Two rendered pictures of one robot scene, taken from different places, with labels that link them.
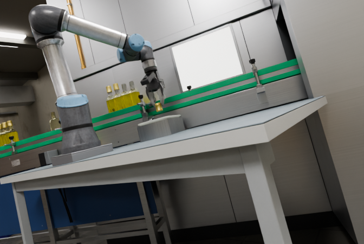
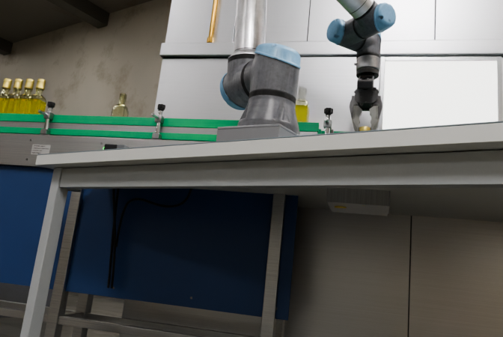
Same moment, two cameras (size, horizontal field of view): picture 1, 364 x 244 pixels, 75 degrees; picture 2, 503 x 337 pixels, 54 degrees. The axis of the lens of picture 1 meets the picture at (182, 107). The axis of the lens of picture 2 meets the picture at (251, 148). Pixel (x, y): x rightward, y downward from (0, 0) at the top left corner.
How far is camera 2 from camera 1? 0.63 m
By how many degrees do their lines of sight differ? 10
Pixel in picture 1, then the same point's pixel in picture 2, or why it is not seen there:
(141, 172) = (429, 170)
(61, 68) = (261, 8)
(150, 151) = (489, 129)
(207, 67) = (438, 111)
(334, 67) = not seen: outside the picture
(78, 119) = (288, 84)
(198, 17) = (445, 30)
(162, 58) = not seen: hidden behind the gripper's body
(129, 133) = not seen: hidden behind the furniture
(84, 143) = (289, 123)
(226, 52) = (479, 99)
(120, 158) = (414, 135)
